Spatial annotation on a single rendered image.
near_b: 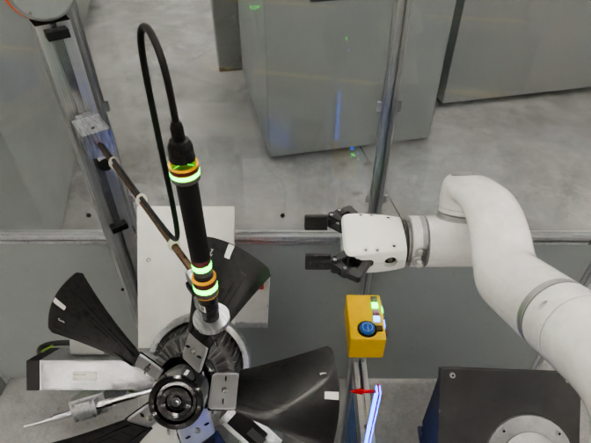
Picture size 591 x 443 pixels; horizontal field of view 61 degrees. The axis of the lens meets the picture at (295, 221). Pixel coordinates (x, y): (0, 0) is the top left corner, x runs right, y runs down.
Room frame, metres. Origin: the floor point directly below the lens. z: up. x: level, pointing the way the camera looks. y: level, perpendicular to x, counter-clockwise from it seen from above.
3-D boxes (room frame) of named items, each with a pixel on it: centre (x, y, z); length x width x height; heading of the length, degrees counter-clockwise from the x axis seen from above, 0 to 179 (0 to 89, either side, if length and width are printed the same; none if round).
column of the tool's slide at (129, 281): (1.18, 0.57, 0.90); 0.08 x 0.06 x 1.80; 125
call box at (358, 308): (0.88, -0.20, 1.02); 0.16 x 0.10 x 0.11; 0
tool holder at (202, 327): (0.59, 0.17, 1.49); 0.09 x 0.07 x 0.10; 35
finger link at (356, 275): (0.54, -0.10, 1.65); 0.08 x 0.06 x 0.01; 177
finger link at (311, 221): (0.65, -0.05, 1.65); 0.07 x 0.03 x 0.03; 90
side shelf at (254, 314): (1.14, 0.27, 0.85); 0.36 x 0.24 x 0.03; 90
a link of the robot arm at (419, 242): (0.59, -0.19, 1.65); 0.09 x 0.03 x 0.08; 0
